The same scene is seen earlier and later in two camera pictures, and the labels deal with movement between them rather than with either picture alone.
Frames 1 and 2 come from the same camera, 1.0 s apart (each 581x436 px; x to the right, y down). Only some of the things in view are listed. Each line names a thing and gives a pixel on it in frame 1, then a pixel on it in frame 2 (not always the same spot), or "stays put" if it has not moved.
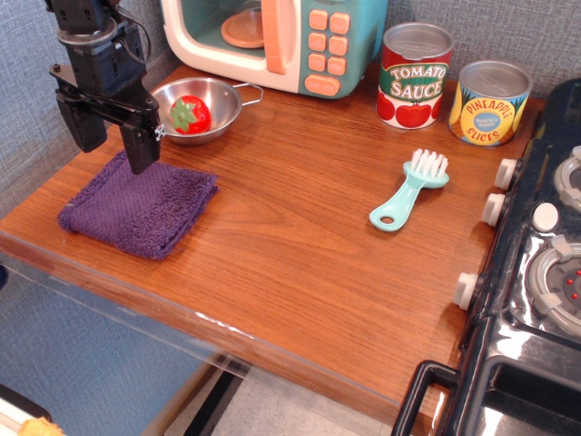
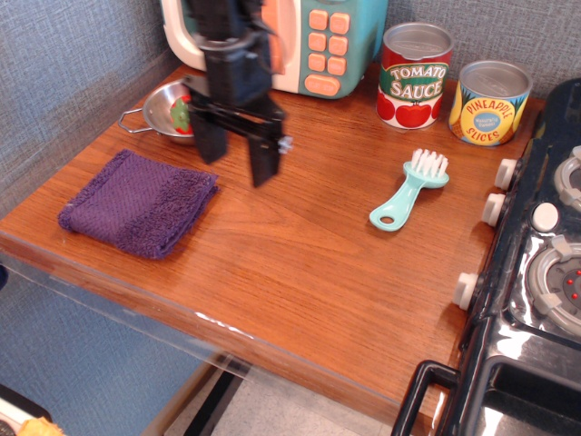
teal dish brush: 426,169 stays put
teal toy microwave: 332,48 stays put
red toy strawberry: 190,115 stays put
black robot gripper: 109,79 -> 238,82
